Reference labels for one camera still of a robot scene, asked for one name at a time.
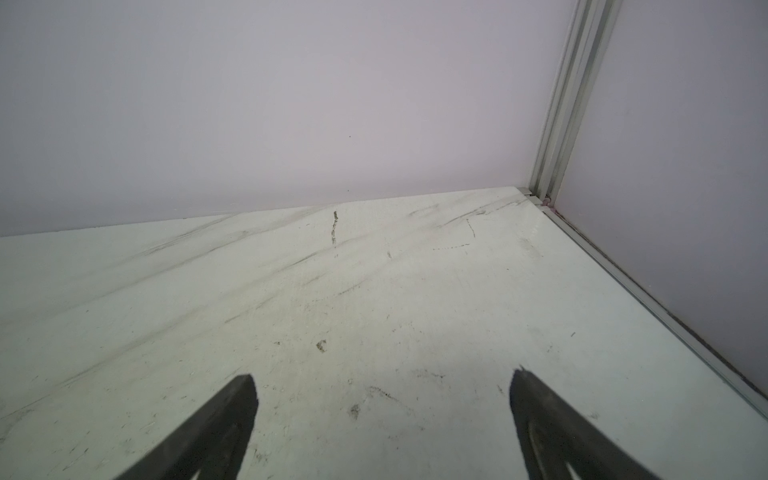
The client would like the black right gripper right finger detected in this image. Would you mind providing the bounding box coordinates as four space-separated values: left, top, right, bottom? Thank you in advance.
509 368 657 479

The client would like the aluminium frame post back right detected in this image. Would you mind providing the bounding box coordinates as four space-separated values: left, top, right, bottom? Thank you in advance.
529 0 622 205

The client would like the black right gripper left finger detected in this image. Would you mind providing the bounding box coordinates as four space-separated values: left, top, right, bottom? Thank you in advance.
118 375 259 479

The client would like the aluminium table edge rail right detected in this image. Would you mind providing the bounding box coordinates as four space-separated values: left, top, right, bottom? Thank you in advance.
520 187 767 418

